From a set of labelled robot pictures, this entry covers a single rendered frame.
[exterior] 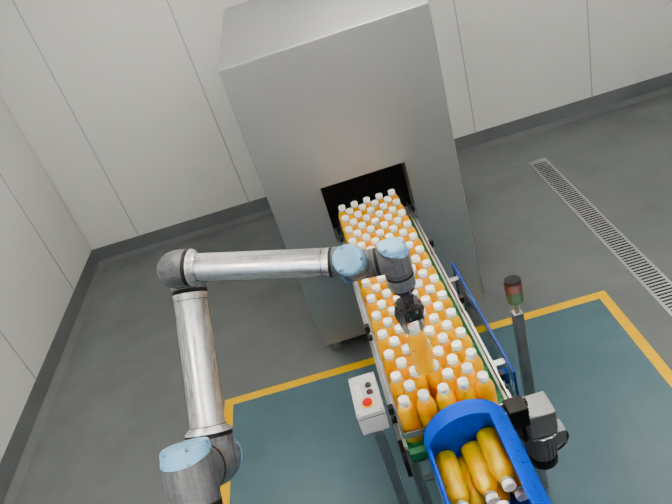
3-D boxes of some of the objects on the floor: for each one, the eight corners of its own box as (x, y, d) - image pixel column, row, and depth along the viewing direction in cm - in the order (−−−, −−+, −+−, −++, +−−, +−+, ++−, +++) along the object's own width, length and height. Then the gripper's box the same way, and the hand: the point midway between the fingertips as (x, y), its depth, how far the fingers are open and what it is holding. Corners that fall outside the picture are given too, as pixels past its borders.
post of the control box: (420, 562, 283) (367, 417, 230) (418, 554, 287) (365, 409, 234) (428, 559, 283) (377, 414, 230) (426, 551, 287) (375, 406, 234)
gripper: (389, 300, 195) (403, 349, 206) (424, 289, 194) (436, 339, 206) (383, 285, 202) (397, 333, 213) (417, 274, 202) (429, 323, 213)
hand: (413, 328), depth 211 cm, fingers closed on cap, 4 cm apart
